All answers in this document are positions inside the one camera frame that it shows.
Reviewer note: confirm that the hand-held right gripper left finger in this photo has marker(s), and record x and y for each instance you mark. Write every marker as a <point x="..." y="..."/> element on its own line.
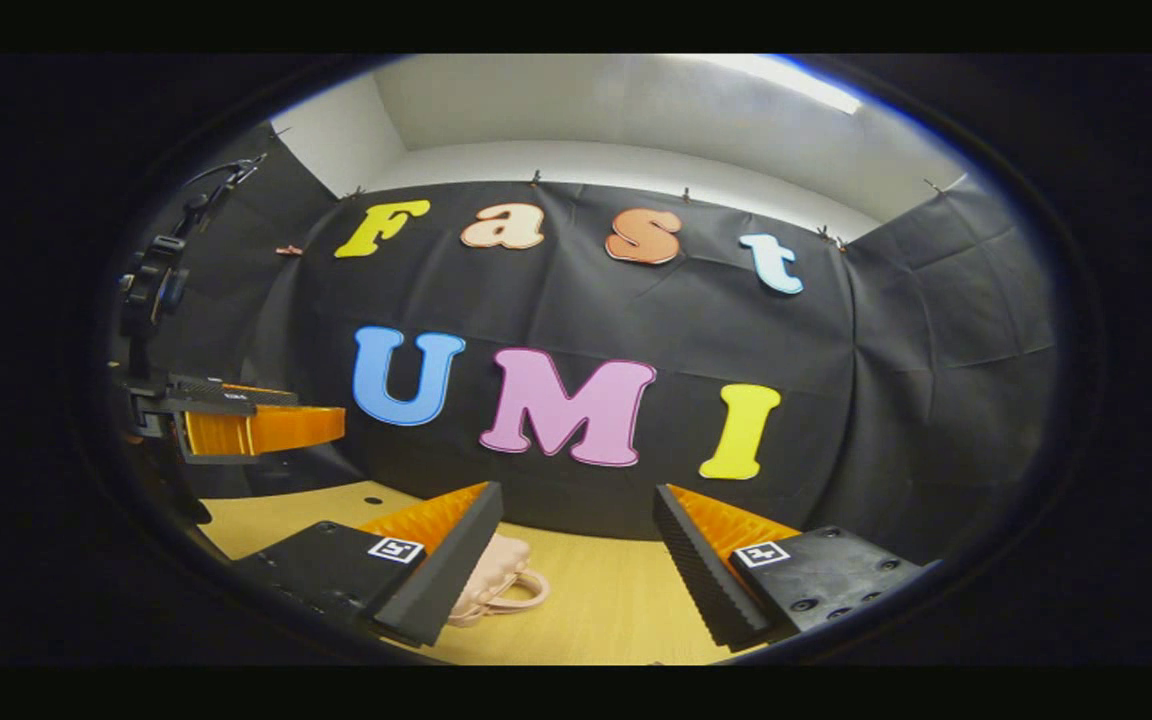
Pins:
<point x="456" y="570"/>

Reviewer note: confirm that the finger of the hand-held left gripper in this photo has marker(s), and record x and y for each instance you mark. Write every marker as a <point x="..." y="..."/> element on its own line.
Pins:
<point x="216" y="393"/>
<point x="266" y="428"/>

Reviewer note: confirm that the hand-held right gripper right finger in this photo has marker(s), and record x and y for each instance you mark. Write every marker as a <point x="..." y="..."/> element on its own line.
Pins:
<point x="706" y="575"/>

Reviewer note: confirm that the pink suitcase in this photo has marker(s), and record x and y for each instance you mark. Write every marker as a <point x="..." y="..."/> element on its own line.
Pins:
<point x="496" y="585"/>

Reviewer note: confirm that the black backdrop cloth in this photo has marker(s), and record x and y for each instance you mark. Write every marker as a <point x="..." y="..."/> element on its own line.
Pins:
<point x="686" y="320"/>

